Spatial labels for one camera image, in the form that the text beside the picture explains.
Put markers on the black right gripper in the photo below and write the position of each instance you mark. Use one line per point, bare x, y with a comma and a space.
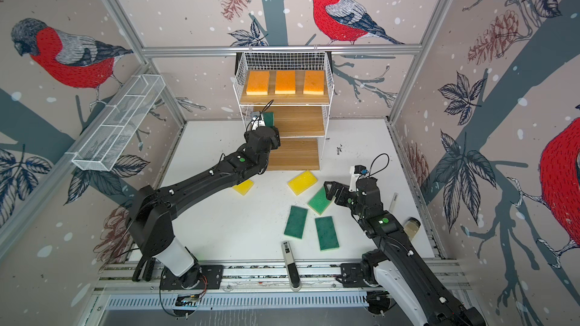
343, 191

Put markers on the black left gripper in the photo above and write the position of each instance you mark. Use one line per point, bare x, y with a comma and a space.
276, 139

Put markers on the dark green sponge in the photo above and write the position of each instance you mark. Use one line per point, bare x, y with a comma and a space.
296, 222
326, 233
269, 119

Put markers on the orange sponge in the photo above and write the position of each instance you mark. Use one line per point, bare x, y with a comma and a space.
314, 82
285, 82
258, 83

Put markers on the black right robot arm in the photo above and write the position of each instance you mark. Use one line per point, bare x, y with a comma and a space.
395, 265

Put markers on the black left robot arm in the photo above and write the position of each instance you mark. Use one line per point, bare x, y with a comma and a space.
149, 220

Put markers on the light green sponge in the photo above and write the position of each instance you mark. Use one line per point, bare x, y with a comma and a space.
319, 202

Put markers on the yellow sponge right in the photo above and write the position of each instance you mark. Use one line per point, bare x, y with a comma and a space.
302, 182

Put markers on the yellow sponge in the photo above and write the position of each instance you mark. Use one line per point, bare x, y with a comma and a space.
244, 187
302, 182

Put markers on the yellow sponge left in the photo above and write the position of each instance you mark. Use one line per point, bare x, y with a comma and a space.
244, 187

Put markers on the clear tube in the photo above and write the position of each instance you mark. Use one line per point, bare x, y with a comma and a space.
393, 203

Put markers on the small glass jar right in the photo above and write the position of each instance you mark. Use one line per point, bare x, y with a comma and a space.
411, 227

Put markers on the white black handheld scanner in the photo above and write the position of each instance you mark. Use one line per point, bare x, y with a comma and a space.
291, 267

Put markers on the black stapler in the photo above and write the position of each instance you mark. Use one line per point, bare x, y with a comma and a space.
144, 269

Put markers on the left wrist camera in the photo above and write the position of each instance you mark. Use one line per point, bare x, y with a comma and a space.
256, 120

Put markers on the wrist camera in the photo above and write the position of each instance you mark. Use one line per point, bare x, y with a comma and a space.
256, 120
356, 172

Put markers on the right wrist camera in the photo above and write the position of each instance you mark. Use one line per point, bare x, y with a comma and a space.
356, 172

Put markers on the white wire wooden shelf unit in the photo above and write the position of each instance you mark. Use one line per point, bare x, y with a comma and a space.
302, 120

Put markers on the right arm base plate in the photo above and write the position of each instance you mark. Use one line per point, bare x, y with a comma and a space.
351, 276

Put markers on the white wire wall basket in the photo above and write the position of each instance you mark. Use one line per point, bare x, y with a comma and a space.
108, 141

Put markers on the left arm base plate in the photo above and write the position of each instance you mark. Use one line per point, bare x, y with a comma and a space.
208, 277

